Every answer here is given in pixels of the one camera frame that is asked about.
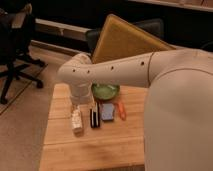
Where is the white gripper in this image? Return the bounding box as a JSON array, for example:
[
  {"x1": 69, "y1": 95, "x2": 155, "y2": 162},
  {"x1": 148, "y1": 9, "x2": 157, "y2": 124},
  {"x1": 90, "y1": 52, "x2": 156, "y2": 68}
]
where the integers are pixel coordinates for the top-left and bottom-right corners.
[{"x1": 69, "y1": 83, "x2": 92, "y2": 105}]

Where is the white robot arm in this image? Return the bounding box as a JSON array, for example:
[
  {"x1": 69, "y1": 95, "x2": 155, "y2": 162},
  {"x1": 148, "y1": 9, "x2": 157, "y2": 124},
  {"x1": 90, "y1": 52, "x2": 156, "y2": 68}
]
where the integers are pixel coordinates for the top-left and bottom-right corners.
[{"x1": 58, "y1": 49, "x2": 213, "y2": 171}]

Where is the green ceramic bowl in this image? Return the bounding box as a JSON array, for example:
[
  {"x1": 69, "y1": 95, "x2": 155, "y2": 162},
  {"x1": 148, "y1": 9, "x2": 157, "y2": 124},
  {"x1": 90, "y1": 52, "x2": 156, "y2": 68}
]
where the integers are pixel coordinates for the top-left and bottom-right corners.
[{"x1": 91, "y1": 84, "x2": 120, "y2": 100}]

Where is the orange pepper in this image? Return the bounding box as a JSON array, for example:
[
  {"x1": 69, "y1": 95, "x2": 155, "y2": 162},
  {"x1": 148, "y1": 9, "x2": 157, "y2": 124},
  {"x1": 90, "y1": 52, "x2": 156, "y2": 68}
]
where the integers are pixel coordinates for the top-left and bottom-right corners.
[{"x1": 116, "y1": 101, "x2": 126, "y2": 120}]

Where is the white plastic bottle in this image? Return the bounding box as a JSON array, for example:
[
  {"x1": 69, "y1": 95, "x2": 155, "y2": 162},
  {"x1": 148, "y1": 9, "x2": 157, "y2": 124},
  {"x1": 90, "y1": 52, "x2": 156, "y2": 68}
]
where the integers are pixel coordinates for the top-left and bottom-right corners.
[{"x1": 71, "y1": 106, "x2": 83, "y2": 133}]

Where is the black and white eraser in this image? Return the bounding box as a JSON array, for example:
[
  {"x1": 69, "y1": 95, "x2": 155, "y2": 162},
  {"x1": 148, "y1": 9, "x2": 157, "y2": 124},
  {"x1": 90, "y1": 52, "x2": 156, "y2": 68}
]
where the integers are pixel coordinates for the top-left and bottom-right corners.
[{"x1": 90, "y1": 104, "x2": 100, "y2": 128}]

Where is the blue sponge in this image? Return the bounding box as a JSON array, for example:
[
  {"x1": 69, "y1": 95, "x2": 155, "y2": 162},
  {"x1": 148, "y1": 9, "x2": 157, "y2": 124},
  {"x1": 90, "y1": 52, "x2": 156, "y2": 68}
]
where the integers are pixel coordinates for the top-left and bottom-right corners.
[{"x1": 101, "y1": 103, "x2": 115, "y2": 121}]

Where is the wooden table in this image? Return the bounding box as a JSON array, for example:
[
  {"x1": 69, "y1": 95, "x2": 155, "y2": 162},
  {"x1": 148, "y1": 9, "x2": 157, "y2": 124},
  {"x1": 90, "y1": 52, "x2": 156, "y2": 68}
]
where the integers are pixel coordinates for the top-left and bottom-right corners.
[{"x1": 39, "y1": 84, "x2": 147, "y2": 171}]

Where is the black office chair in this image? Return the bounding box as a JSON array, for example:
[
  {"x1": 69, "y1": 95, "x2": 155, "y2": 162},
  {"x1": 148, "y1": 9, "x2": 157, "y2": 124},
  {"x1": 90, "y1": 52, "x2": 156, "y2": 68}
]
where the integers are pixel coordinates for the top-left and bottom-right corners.
[{"x1": 0, "y1": 0, "x2": 45, "y2": 104}]

